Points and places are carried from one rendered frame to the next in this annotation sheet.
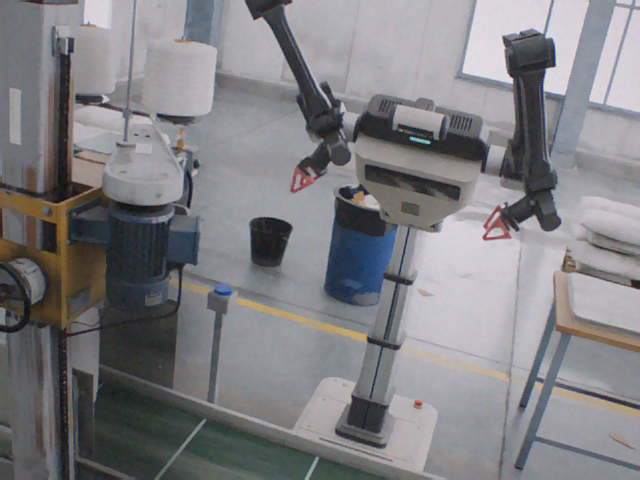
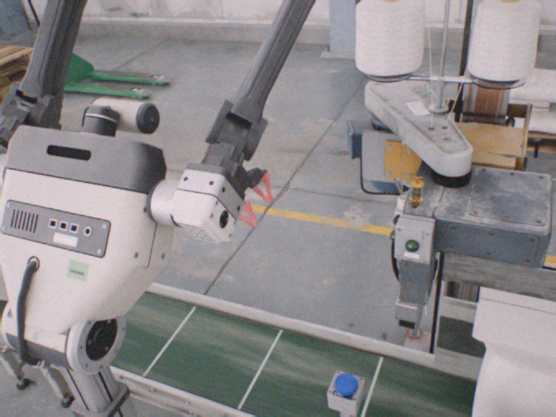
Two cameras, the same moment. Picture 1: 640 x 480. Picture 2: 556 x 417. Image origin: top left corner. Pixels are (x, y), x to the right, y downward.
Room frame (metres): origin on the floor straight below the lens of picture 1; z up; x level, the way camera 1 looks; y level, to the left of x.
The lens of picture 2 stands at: (2.83, 0.37, 1.99)
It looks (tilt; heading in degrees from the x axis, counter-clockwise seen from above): 34 degrees down; 194
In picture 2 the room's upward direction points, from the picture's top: 7 degrees counter-clockwise
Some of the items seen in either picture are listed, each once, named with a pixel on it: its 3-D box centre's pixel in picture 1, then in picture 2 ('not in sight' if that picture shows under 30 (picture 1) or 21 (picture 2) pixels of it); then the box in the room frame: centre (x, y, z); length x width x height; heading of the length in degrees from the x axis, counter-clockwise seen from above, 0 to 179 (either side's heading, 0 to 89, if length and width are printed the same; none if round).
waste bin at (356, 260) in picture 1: (363, 245); not in sight; (3.93, -0.27, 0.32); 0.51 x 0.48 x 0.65; 166
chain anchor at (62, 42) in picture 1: (65, 41); not in sight; (1.37, 0.59, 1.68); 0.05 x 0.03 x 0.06; 166
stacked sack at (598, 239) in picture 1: (612, 233); not in sight; (4.71, -2.18, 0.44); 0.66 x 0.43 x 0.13; 166
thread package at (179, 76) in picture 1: (179, 77); (389, 35); (1.54, 0.38, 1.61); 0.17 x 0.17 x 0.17
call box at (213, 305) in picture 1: (222, 299); (346, 392); (2.00, 0.29, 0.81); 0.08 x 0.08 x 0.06; 76
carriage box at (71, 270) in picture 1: (62, 236); (474, 171); (1.48, 0.64, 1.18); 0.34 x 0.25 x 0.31; 166
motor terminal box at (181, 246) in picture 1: (184, 243); (361, 141); (1.42, 0.31, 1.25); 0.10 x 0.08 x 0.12; 11
